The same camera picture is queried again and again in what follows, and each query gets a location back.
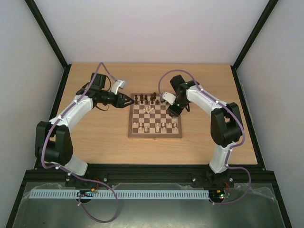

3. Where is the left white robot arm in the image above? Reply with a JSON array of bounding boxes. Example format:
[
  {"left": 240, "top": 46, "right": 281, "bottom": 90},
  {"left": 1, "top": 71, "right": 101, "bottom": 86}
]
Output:
[{"left": 35, "top": 73, "right": 134, "bottom": 176}]

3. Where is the left black frame post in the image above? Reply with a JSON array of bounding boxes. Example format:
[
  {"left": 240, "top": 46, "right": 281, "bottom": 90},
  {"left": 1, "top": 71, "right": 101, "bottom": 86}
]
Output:
[{"left": 25, "top": 0, "right": 72, "bottom": 69}]

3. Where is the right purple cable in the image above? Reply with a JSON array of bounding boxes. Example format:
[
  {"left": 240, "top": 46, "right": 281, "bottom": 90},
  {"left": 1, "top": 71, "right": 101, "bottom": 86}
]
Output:
[{"left": 158, "top": 69, "right": 252, "bottom": 205}]

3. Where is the grey slotted cable duct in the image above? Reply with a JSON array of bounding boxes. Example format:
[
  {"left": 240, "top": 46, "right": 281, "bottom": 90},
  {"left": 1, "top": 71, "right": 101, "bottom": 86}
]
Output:
[{"left": 29, "top": 190, "right": 209, "bottom": 200}]

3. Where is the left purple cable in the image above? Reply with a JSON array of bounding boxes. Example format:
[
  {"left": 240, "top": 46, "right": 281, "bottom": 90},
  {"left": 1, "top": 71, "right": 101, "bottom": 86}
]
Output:
[{"left": 41, "top": 62, "right": 119, "bottom": 223}]

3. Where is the metal front tray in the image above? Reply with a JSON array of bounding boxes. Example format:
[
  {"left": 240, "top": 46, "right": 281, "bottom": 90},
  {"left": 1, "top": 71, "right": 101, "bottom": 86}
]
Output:
[{"left": 12, "top": 183, "right": 285, "bottom": 228}]

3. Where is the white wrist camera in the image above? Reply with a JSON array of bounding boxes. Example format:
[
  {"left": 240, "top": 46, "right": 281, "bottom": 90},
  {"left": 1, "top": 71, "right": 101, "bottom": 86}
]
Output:
[
  {"left": 161, "top": 92, "right": 176, "bottom": 105},
  {"left": 111, "top": 79, "right": 127, "bottom": 95}
]

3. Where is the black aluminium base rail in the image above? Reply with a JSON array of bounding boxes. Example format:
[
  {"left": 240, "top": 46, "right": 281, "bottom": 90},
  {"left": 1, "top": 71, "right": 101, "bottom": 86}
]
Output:
[{"left": 23, "top": 163, "right": 277, "bottom": 188}]

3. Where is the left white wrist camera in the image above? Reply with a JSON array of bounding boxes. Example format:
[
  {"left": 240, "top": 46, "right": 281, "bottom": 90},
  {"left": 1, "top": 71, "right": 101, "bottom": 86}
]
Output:
[{"left": 111, "top": 79, "right": 127, "bottom": 95}]

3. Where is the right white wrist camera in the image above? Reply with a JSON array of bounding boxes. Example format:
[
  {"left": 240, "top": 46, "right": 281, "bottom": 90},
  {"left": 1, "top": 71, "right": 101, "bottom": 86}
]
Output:
[{"left": 161, "top": 92, "right": 176, "bottom": 105}]

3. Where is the right black frame post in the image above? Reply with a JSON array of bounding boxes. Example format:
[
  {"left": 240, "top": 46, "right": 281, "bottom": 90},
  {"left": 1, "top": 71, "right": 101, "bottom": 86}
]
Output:
[{"left": 231, "top": 0, "right": 280, "bottom": 69}]

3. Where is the purple cable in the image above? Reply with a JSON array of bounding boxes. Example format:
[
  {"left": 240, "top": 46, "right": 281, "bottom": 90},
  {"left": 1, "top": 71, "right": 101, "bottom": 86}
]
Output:
[
  {"left": 158, "top": 69, "right": 252, "bottom": 205},
  {"left": 41, "top": 62, "right": 119, "bottom": 223}
]

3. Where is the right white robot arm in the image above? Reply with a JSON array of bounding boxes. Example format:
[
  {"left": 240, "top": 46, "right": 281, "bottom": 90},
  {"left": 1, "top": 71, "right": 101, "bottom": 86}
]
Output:
[{"left": 162, "top": 75, "right": 245, "bottom": 186}]

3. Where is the left white pieces pile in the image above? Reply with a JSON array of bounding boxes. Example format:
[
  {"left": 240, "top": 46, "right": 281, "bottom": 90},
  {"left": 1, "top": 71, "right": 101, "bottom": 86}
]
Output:
[{"left": 142, "top": 106, "right": 154, "bottom": 114}]

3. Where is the black frame post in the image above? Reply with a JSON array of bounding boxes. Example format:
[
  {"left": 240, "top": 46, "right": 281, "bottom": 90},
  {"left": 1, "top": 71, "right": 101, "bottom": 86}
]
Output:
[
  {"left": 231, "top": 0, "right": 280, "bottom": 69},
  {"left": 25, "top": 0, "right": 72, "bottom": 69}
]

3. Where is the wooden chess board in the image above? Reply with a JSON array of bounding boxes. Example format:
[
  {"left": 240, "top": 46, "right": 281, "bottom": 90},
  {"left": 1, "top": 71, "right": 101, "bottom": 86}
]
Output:
[{"left": 128, "top": 103, "right": 182, "bottom": 139}]

